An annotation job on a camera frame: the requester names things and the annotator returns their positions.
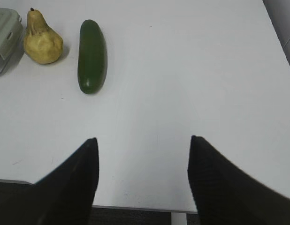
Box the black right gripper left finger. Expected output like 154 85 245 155
0 138 99 225

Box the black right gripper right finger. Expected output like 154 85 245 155
187 135 290 225

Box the yellow pear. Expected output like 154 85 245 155
23 8 63 64

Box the green cucumber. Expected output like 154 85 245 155
77 20 107 95

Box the glass container with green lid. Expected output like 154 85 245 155
0 8 23 74

